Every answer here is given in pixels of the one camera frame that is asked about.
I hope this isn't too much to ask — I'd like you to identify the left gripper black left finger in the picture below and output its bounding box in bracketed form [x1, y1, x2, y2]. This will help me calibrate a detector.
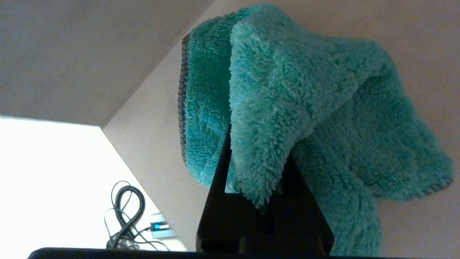
[196, 123, 265, 253]

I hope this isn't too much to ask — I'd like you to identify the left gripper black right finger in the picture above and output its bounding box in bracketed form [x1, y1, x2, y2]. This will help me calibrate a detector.
[264, 154, 335, 255]

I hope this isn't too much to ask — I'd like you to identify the green cloth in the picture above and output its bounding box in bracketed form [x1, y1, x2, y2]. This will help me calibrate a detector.
[178, 3, 455, 257]

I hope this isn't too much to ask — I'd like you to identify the silver power adapter box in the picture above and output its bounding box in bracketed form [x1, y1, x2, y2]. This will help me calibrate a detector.
[149, 214, 177, 239]

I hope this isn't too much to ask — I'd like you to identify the coiled black floor cable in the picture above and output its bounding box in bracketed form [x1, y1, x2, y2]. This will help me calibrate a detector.
[104, 181, 170, 251]

